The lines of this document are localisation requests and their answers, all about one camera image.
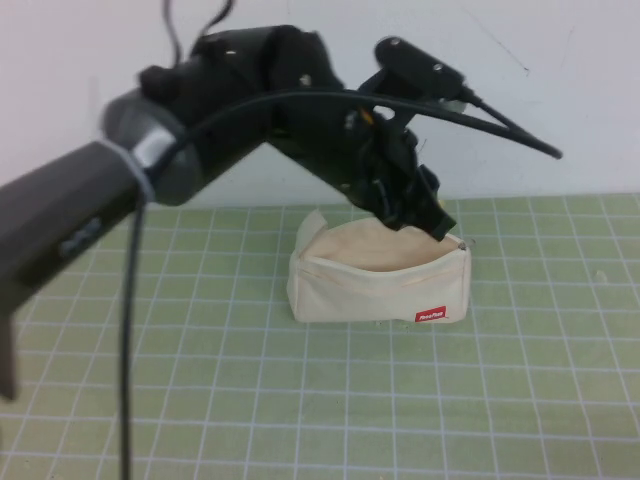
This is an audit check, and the thick black cable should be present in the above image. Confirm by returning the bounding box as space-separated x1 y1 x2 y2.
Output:
117 87 565 480

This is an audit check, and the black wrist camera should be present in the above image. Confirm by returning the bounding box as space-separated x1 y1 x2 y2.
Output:
357 34 465 124

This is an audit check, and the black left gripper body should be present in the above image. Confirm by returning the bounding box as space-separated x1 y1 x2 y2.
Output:
344 112 442 216

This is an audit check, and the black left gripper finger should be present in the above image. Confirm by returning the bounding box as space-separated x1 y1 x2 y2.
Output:
377 202 419 234
418 197 458 245

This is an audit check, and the cream canvas pencil case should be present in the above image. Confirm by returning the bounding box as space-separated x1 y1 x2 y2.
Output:
287 209 473 325

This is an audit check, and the thin black camera cable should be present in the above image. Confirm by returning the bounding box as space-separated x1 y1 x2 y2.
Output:
459 85 561 154

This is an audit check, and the green grid cutting mat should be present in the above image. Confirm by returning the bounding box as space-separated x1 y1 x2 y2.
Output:
0 194 640 480

